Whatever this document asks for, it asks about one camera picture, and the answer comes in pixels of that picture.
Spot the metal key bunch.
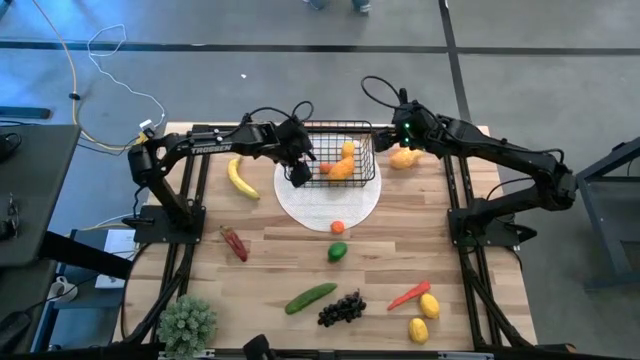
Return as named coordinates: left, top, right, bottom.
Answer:
left=5, top=193, right=21, bottom=240

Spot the yellow floor cable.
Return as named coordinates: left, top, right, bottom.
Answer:
left=30, top=0, right=151, bottom=151

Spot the white floor cable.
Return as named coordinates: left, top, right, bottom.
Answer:
left=87, top=23, right=167, bottom=129

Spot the black desk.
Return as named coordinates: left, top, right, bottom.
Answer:
left=0, top=124, right=82, bottom=269

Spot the yellow banana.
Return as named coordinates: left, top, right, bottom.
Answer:
left=227, top=155, right=261, bottom=201

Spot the black flat bar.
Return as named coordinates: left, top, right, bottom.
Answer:
left=0, top=105, right=52, bottom=120

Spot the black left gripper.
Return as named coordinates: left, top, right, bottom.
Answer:
left=277, top=117, right=317, bottom=189

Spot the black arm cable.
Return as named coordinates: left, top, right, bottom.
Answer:
left=360, top=75, right=407, bottom=109
left=242, top=99, right=316, bottom=129

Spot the black wire basket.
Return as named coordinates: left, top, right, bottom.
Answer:
left=284, top=119, right=377, bottom=189

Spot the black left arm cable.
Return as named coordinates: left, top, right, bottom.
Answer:
left=242, top=99, right=316, bottom=129

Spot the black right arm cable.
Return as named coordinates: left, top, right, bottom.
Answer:
left=360, top=75, right=407, bottom=109

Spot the person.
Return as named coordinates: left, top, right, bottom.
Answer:
left=302, top=0, right=374, bottom=14

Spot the white paper sheet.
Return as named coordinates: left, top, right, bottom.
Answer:
left=94, top=228, right=139, bottom=290

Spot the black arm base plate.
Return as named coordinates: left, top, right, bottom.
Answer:
left=448, top=207, right=521, bottom=247
left=133, top=205, right=206, bottom=245

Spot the white mug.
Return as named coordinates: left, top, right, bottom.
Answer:
left=48, top=274, right=80, bottom=304

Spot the dark red chili pepper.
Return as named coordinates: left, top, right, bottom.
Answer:
left=219, top=225, right=250, bottom=263

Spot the dark purple grape bunch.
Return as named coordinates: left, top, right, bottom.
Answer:
left=317, top=289, right=368, bottom=329

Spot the dark rounded object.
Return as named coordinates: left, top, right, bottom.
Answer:
left=242, top=333, right=277, bottom=360

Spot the large yellow orange fruit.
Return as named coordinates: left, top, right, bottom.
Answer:
left=388, top=147, right=425, bottom=171

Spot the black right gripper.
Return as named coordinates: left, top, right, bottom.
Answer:
left=373, top=107, right=432, bottom=153

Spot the green lime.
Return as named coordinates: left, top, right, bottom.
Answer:
left=327, top=241, right=349, bottom=264

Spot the black desk leg beam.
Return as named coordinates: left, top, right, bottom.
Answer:
left=38, top=230, right=134, bottom=281

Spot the dark grey side table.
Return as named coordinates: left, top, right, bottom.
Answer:
left=574, top=135, right=640, bottom=291

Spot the green artificial plant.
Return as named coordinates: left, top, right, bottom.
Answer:
left=156, top=293, right=219, bottom=359

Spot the orange mango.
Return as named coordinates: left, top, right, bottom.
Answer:
left=327, top=155, right=356, bottom=182

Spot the white round woven placemat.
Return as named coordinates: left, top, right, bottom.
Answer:
left=273, top=133, right=383, bottom=233

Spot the yellow lemon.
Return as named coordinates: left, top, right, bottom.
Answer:
left=418, top=292, right=441, bottom=320
left=408, top=317, right=430, bottom=346

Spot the black desk device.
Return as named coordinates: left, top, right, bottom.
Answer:
left=0, top=132, right=22, bottom=162

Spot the black computer mouse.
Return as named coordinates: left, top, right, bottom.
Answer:
left=0, top=310, right=32, bottom=354

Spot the green cucumber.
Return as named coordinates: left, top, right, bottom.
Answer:
left=284, top=282, right=339, bottom=316

